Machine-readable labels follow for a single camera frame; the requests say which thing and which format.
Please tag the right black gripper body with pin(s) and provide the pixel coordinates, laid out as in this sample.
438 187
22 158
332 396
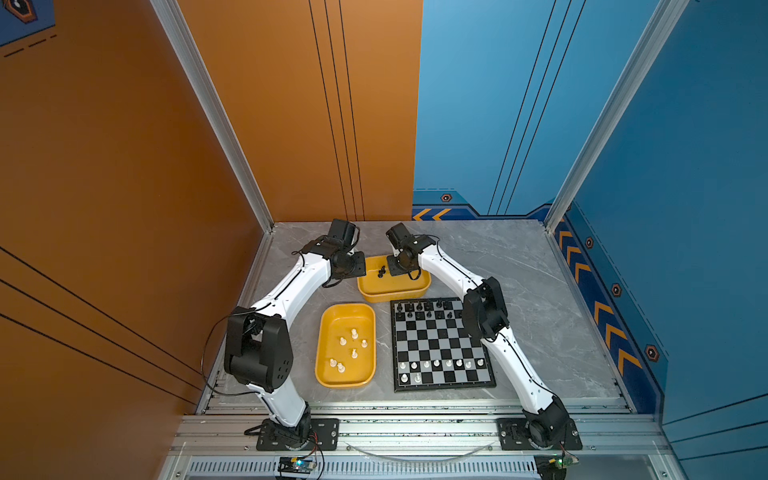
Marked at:
396 265

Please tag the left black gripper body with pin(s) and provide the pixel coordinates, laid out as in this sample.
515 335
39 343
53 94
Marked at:
354 265

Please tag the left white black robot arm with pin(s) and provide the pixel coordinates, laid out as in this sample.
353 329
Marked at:
258 351

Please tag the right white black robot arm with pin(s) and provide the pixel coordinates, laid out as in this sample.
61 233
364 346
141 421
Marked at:
485 318

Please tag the yellow tray with black pieces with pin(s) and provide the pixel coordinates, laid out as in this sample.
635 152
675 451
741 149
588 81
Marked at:
378 285

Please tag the yellow tray with white pieces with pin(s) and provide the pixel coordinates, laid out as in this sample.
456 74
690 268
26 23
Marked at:
346 353

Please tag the black white chess board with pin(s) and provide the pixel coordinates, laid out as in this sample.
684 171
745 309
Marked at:
432 350

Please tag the left green circuit board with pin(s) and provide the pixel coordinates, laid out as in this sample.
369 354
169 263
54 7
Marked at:
300 468

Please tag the green circuit board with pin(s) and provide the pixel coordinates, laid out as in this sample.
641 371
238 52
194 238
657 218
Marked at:
556 467
300 468

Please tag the right green circuit board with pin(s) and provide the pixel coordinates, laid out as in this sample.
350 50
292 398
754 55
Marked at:
556 467

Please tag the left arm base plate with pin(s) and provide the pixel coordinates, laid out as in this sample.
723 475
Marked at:
324 433

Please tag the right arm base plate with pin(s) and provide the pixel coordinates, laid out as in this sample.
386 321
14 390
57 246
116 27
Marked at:
513 435

